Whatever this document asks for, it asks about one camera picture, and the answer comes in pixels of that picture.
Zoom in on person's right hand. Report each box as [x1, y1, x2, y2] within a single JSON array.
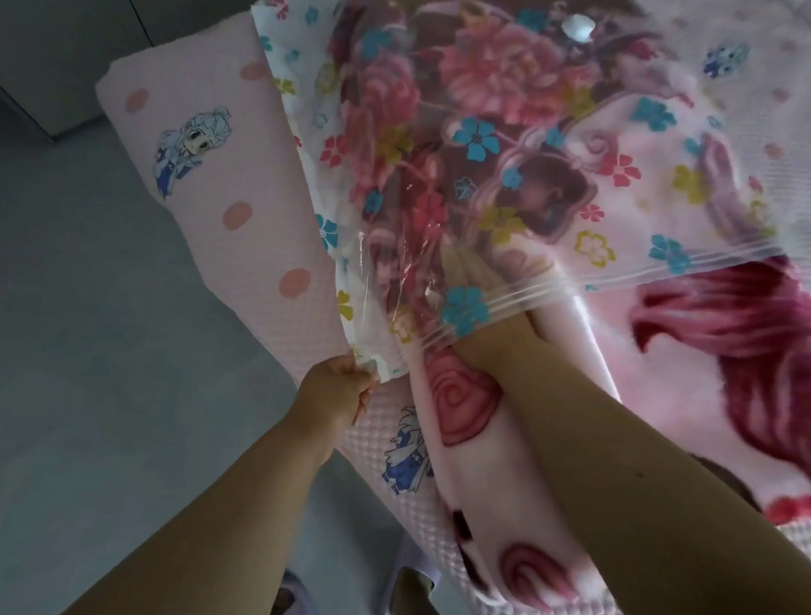
[[427, 239, 553, 381]]

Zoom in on person's left hand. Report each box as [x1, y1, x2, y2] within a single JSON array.
[[290, 347, 381, 457]]

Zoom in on red floral blanket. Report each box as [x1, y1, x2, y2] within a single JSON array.
[[278, 0, 811, 615]]

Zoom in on flower-print plastic storage bag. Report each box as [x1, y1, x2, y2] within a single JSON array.
[[219, 0, 811, 423]]

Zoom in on person's left forearm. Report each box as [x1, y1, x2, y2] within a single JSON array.
[[56, 395, 340, 615]]

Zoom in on person's right forearm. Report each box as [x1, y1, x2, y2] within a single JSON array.
[[477, 339, 811, 615]]

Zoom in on lilac right slipper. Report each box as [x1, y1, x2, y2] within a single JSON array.
[[378, 531, 443, 615]]

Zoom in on pink cartoon bed sheet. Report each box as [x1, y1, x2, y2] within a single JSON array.
[[49, 0, 811, 615]]

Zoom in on white wardrobe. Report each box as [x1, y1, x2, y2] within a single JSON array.
[[0, 0, 299, 160]]

